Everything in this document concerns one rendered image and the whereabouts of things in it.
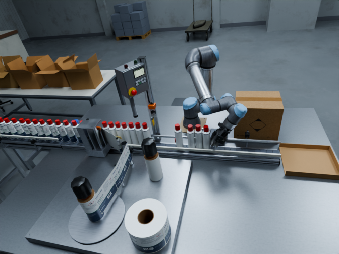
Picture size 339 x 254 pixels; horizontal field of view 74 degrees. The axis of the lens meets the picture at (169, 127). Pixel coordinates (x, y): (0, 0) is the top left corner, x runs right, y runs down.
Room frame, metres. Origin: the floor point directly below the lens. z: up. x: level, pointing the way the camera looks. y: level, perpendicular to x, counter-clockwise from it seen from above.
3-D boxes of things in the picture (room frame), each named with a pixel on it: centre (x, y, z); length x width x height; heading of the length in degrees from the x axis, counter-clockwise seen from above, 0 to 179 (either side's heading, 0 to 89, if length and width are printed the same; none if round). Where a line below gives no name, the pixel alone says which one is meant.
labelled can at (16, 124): (1.68, 1.27, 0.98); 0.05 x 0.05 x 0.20
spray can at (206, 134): (1.15, -0.23, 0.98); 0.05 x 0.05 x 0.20
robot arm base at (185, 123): (1.54, -0.19, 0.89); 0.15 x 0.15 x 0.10
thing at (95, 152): (1.33, 0.54, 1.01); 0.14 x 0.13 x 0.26; 71
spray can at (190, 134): (1.19, -0.13, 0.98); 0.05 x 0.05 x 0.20
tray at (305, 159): (0.95, -0.83, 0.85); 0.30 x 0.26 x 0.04; 71
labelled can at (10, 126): (1.70, 1.35, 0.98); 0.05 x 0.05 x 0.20
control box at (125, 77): (1.39, 0.19, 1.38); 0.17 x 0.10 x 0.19; 126
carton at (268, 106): (1.32, -0.63, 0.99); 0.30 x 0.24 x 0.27; 70
